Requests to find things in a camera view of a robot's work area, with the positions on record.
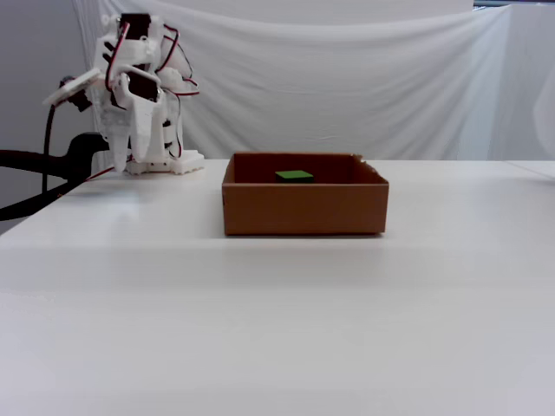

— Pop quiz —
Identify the thin red power cable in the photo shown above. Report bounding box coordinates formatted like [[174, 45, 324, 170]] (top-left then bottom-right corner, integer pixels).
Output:
[[80, 166, 117, 185]]

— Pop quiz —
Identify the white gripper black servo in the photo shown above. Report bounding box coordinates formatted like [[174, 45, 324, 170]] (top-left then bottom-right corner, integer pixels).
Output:
[[102, 65, 169, 173]]

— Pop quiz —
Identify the black camera cable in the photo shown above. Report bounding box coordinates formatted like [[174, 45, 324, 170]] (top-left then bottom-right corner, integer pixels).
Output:
[[41, 102, 59, 197]]

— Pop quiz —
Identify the white cloth backdrop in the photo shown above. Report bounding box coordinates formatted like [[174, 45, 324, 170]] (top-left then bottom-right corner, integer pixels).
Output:
[[71, 0, 555, 162]]

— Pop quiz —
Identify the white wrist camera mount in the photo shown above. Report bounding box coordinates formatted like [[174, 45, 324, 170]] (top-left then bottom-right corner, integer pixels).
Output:
[[42, 68, 101, 114]]

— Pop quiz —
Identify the green wooden cube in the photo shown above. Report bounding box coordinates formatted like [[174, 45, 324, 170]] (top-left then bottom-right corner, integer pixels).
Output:
[[274, 170, 315, 183]]

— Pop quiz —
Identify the red black arm servo cable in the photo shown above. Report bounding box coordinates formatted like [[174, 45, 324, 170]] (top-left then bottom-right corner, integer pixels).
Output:
[[156, 24, 201, 100]]

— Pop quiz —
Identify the red black gripper servo cable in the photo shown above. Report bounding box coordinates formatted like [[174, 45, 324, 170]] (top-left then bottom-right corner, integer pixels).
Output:
[[104, 23, 132, 90]]

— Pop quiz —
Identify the brown cardboard box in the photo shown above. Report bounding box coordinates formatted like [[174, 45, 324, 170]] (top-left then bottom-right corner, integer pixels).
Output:
[[221, 152, 390, 237]]

